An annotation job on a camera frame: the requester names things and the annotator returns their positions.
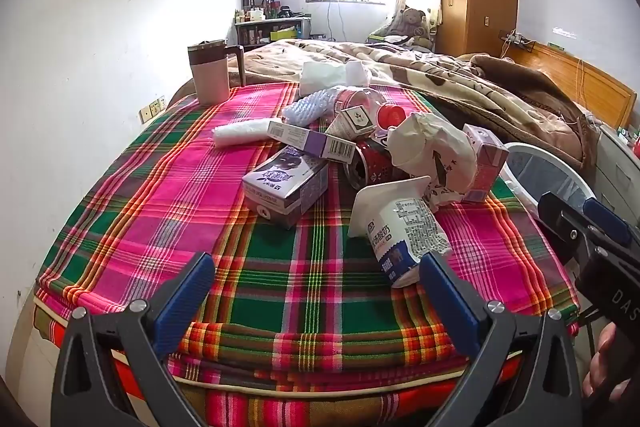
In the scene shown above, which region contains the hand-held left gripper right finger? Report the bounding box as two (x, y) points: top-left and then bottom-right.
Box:
(419, 251), (586, 427)

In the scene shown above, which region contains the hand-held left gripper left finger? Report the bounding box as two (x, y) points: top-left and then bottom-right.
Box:
(50, 251), (216, 427)

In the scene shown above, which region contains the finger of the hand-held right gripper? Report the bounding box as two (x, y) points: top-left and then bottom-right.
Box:
(537, 191), (601, 269)
(581, 197), (640, 258)

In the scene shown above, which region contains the white trash bin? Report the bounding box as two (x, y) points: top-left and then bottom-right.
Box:
(492, 143), (598, 268)

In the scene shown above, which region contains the white yogurt cup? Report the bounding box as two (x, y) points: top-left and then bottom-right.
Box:
(347, 176), (453, 289)

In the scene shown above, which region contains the pink drink carton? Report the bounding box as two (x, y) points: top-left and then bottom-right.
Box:
(460, 123), (510, 204)

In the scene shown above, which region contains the purple milk carton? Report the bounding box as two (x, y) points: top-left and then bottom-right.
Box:
(242, 144), (331, 230)

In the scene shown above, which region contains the red drink can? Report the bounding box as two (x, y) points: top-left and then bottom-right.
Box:
(347, 138), (401, 190)

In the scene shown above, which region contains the white paper bag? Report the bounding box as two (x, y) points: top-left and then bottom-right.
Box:
(387, 112), (478, 210)

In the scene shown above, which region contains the white paper roll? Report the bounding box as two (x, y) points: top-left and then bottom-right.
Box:
(212, 118), (278, 150)

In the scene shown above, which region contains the plastic bottle with red cap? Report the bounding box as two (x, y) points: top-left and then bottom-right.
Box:
(327, 87), (407, 130)

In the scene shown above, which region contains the long purple white box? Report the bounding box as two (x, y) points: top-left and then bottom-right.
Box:
(267, 119), (357, 162)

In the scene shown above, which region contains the small green carton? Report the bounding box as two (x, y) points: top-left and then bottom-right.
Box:
(325, 106), (376, 142)

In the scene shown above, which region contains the white foam net sleeve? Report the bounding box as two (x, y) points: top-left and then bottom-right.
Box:
(282, 88), (346, 128)

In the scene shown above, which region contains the person's right hand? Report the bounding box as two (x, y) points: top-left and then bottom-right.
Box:
(582, 322), (626, 403)

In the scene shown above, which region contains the grey drawer nightstand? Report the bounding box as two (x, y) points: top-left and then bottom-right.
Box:
(595, 124), (640, 228)

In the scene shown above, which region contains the pink green plaid cloth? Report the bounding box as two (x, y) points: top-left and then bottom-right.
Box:
(32, 82), (583, 427)

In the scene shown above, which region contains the wooden headboard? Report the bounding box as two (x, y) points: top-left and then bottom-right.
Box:
(500, 38), (638, 130)

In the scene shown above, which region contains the brown patterned blanket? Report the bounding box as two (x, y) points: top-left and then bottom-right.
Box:
(170, 38), (601, 172)

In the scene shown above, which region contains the power strip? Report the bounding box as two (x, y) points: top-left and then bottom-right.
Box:
(497, 29), (536, 50)

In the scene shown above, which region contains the pink mug with brown lid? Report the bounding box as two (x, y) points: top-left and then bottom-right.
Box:
(187, 39), (246, 105)

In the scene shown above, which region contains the brown teddy bear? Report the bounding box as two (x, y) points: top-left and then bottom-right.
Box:
(387, 6), (433, 50)

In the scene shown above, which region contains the white tissue pack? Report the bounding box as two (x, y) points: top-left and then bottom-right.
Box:
(299, 59), (372, 98)

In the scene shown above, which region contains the cluttered shelf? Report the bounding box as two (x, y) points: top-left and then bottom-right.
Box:
(234, 16), (313, 48)

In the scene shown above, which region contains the wall socket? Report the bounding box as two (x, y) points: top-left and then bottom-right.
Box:
(139, 96), (167, 124)

